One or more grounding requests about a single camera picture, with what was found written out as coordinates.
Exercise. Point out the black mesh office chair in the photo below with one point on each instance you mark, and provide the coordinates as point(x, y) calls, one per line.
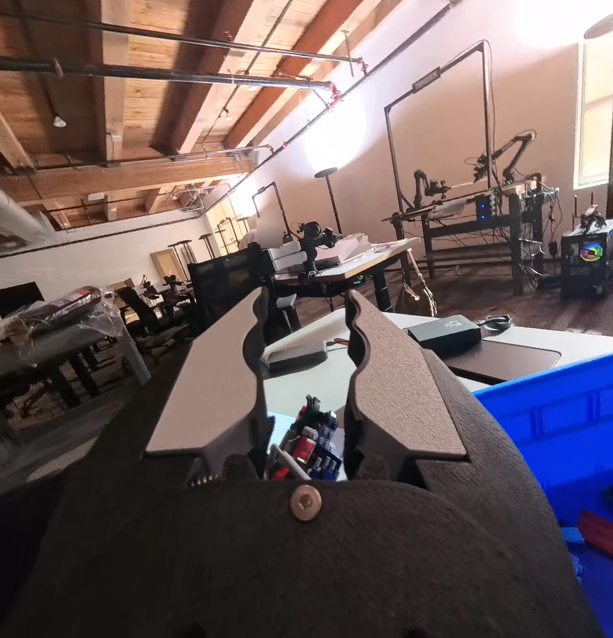
point(222, 279)

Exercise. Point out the wooden top table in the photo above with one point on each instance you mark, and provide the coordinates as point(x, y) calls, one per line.
point(366, 261)

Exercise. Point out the silver ventilation duct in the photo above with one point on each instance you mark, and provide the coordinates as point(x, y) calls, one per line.
point(12, 209)

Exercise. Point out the black power bank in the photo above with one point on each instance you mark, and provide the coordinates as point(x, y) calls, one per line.
point(296, 356)

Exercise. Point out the black swivel chair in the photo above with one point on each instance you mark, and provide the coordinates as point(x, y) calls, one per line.
point(137, 304)

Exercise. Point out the plastic-wrapped black bundle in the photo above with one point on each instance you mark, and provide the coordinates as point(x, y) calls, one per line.
point(67, 304)

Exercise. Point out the pile of toy bricks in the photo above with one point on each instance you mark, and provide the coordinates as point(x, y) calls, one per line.
point(600, 536)

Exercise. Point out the window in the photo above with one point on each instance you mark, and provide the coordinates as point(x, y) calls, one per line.
point(595, 124)

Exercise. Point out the toy brick truck model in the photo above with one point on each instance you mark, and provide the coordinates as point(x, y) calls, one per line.
point(306, 443)

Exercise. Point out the blue plastic bin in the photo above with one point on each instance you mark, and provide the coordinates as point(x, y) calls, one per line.
point(560, 423)

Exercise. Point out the white flat box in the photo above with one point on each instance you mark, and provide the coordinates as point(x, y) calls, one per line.
point(286, 265)
point(284, 252)

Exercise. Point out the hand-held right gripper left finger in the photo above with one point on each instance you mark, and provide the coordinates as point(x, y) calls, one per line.
point(207, 393)

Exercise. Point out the black frame robot workstation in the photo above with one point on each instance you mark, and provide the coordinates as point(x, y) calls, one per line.
point(466, 227)

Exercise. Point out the computer tower with glowing fan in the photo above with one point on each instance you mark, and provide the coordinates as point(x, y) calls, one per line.
point(590, 259)

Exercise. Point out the black floor lamp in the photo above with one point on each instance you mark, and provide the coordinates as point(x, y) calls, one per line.
point(328, 173)

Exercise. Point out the black wall screen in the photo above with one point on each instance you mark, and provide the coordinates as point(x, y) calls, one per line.
point(15, 299)

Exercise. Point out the black power adapter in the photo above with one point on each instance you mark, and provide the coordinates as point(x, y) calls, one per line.
point(443, 331)

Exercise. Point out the grey table with metal legs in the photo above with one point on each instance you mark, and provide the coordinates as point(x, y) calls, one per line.
point(47, 349)

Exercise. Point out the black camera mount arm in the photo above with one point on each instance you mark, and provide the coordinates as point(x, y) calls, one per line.
point(311, 239)

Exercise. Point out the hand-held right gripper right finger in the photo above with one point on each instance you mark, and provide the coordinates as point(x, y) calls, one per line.
point(406, 398)

